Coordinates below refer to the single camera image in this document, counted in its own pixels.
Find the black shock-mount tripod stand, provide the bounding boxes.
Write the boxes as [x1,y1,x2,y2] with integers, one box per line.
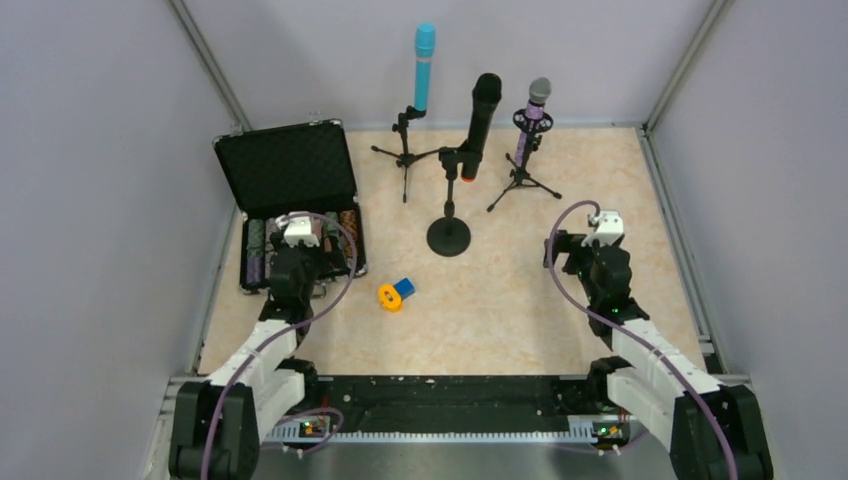
[486,133,563,212]

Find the black round-base microphone stand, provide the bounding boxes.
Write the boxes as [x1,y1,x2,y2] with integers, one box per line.
[426,147,482,257]

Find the purple glitter microphone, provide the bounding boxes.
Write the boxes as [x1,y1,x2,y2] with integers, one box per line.
[513,77,553,168]

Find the black tripod microphone stand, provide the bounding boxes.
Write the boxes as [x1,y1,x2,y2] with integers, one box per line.
[371,105,441,203]

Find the black orange-tipped microphone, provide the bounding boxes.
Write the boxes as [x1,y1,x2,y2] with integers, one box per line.
[460,73,502,182]

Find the teal blue microphone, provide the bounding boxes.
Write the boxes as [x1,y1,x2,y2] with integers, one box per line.
[413,23,436,112]

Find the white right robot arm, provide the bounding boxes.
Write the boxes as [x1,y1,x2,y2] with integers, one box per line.
[543,230,775,479]

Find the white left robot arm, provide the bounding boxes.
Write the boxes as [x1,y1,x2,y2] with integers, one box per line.
[168,244,324,479]

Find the yellow traffic light toy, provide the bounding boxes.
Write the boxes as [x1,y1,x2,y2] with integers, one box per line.
[377,284,403,312]

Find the black poker chip case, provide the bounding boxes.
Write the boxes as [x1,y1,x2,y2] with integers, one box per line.
[212,119,368,294]

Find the blue toy block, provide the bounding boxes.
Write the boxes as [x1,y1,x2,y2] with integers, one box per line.
[393,278,415,300]

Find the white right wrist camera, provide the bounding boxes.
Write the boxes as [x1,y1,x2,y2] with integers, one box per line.
[581,210,625,247]

